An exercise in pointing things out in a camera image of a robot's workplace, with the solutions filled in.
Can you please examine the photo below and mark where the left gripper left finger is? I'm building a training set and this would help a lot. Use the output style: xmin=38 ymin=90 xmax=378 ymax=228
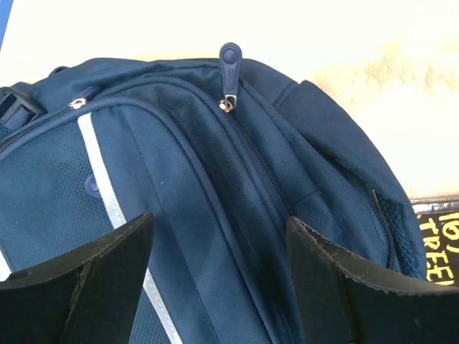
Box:
xmin=1 ymin=214 xmax=154 ymax=343

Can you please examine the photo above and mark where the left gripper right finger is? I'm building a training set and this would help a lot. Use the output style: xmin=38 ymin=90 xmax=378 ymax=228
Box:
xmin=286 ymin=217 xmax=458 ymax=343

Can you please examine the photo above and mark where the navy blue school backpack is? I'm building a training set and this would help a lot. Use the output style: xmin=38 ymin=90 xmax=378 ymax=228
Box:
xmin=1 ymin=58 xmax=426 ymax=343

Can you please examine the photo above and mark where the black 169-storey treehouse book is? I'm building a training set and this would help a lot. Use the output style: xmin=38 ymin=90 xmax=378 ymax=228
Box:
xmin=412 ymin=195 xmax=458 ymax=287

